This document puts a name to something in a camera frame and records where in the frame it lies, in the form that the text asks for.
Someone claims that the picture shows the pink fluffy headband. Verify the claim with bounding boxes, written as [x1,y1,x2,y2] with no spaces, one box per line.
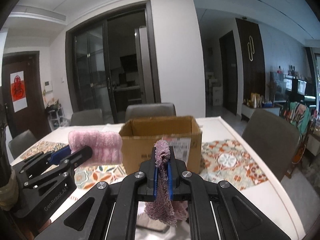
[68,129,123,167]

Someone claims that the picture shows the mauve microfiber cloth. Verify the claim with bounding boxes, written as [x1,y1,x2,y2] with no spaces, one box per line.
[145,140,189,226]

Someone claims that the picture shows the grey chair far left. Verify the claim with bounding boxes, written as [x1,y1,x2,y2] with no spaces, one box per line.
[71,109,104,126]

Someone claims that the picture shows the brown cardboard box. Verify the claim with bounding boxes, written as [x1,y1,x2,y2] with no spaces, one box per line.
[119,116,202,174]

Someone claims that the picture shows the patterned tile table runner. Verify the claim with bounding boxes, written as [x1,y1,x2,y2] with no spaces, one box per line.
[19,138,269,192]

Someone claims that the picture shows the grey chair behind box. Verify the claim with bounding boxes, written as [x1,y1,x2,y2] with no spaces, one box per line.
[125,102,176,122]

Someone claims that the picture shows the red paper door poster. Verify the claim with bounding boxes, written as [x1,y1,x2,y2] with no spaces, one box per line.
[10,71,28,113]

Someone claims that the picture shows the grey chair right side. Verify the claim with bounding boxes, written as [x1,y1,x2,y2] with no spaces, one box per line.
[242,117,301,181]

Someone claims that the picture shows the dark glass sliding door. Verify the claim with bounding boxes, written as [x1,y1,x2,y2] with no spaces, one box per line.
[66,0,161,123]

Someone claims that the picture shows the colourful clothes on chair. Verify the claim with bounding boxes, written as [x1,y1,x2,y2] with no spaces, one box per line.
[287,102,311,135]

